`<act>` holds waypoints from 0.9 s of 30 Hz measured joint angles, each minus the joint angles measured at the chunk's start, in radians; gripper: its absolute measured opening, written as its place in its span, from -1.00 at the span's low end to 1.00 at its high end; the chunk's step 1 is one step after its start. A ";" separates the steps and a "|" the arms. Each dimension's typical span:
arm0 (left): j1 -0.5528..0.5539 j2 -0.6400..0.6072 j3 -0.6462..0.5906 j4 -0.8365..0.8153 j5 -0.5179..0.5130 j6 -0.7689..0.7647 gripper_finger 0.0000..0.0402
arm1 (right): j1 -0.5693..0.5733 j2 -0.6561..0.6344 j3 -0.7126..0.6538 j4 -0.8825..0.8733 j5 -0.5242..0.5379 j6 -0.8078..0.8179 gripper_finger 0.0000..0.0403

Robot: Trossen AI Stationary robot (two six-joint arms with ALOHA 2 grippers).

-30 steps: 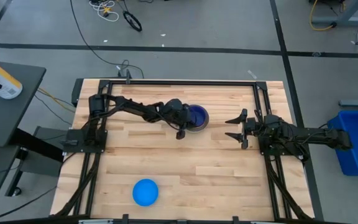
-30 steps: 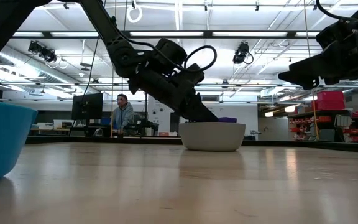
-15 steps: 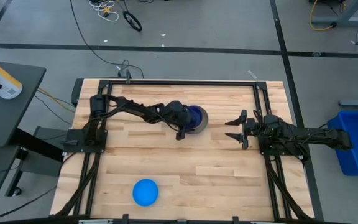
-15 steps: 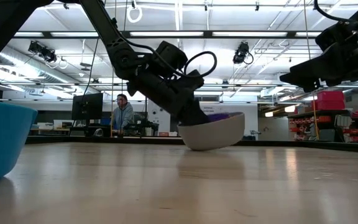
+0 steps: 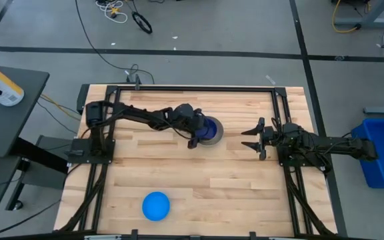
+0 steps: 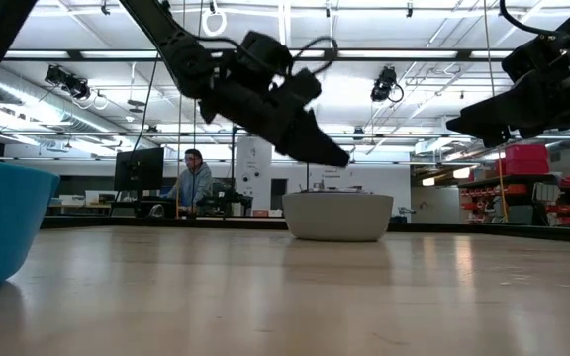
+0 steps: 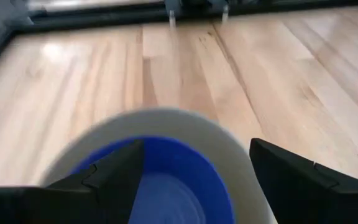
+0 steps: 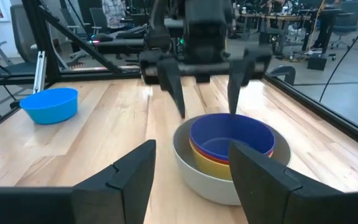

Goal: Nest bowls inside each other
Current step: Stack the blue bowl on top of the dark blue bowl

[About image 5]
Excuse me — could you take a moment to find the thin yellow wire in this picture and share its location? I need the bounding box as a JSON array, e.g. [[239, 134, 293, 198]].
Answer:
[[39, 94, 81, 121]]

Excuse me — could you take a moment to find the gray bowl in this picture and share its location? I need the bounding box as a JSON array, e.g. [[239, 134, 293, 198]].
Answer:
[[199, 115, 225, 147]]

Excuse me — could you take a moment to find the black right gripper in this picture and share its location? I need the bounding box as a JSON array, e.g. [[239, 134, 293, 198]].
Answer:
[[240, 117, 277, 161]]

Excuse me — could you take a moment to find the thin black floor cable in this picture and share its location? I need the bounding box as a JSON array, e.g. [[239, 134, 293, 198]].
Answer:
[[0, 199, 62, 239]]

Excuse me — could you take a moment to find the gray desk leg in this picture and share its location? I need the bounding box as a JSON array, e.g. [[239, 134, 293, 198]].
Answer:
[[333, 0, 384, 29]]

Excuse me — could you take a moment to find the gray floor bar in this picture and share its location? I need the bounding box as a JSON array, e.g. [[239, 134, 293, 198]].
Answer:
[[363, 105, 384, 116]]

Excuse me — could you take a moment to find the black side table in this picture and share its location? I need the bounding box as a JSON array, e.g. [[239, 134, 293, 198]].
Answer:
[[0, 64, 51, 158]]

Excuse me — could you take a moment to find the black aluminium table frame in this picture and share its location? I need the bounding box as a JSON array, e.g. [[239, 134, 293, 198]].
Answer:
[[57, 83, 337, 238]]

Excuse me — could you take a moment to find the black rubber ring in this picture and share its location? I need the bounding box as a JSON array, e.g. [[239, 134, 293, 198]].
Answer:
[[131, 11, 153, 35]]

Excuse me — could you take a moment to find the yellow floor cable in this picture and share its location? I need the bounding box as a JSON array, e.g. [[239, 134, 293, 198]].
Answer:
[[331, 0, 360, 34]]

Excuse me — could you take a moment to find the dark blue bowl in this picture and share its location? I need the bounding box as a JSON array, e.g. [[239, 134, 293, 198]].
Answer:
[[198, 117, 219, 141]]

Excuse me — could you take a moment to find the long black floor cable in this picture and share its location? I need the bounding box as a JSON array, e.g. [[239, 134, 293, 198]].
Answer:
[[74, 0, 155, 85]]

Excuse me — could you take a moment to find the black low stand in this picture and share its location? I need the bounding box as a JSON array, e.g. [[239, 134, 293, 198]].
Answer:
[[4, 134, 79, 211]]

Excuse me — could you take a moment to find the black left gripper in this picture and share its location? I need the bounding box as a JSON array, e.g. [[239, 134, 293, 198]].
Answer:
[[171, 103, 210, 150]]

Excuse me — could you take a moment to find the light blue bowl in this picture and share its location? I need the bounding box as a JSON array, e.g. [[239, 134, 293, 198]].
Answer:
[[141, 191, 171, 222]]

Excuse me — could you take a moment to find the white cable bundle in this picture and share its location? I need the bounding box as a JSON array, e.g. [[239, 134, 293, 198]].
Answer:
[[95, 0, 129, 25]]

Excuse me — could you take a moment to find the white bottle with yellow label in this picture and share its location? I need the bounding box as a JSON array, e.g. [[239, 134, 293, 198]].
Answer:
[[0, 57, 25, 107]]

